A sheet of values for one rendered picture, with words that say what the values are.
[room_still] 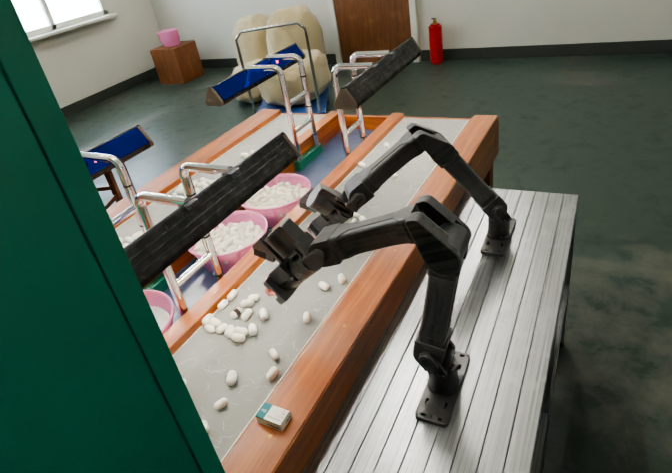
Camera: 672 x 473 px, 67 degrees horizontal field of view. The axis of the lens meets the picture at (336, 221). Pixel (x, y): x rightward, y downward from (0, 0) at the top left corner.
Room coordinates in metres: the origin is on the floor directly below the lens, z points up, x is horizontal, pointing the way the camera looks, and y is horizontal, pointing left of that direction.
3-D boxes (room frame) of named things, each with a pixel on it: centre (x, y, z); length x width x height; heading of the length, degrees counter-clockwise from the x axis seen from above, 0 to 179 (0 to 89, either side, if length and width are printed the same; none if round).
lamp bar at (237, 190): (1.04, 0.27, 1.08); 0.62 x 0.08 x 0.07; 147
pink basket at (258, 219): (1.42, 0.35, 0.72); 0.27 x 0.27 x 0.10
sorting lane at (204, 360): (1.38, -0.02, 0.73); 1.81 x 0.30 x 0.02; 147
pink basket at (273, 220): (1.66, 0.20, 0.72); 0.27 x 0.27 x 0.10
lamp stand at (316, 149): (2.12, 0.13, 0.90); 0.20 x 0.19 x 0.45; 147
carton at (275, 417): (0.67, 0.19, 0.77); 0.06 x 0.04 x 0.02; 57
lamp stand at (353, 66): (1.90, -0.20, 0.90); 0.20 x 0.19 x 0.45; 147
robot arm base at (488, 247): (1.26, -0.48, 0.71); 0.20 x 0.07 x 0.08; 148
